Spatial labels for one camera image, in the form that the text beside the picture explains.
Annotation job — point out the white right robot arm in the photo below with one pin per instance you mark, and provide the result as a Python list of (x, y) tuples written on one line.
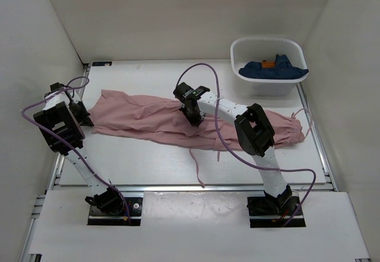
[(255, 136)]

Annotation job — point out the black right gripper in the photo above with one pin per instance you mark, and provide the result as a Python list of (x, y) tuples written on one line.
[(194, 122)]

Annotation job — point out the white plastic basket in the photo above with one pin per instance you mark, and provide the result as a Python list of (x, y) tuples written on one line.
[(257, 49)]

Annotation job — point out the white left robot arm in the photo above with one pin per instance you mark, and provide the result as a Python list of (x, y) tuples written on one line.
[(60, 122)]

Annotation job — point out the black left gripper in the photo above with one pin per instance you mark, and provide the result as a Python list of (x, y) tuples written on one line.
[(84, 119)]

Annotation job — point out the dark corner label plate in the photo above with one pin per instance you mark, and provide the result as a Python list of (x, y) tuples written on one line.
[(101, 63)]

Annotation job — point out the blue folded jeans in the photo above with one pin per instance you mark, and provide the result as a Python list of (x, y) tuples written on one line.
[(280, 69)]

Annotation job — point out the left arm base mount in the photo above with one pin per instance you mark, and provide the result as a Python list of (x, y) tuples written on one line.
[(117, 216)]

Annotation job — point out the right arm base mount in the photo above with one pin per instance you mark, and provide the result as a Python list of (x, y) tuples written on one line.
[(263, 215)]

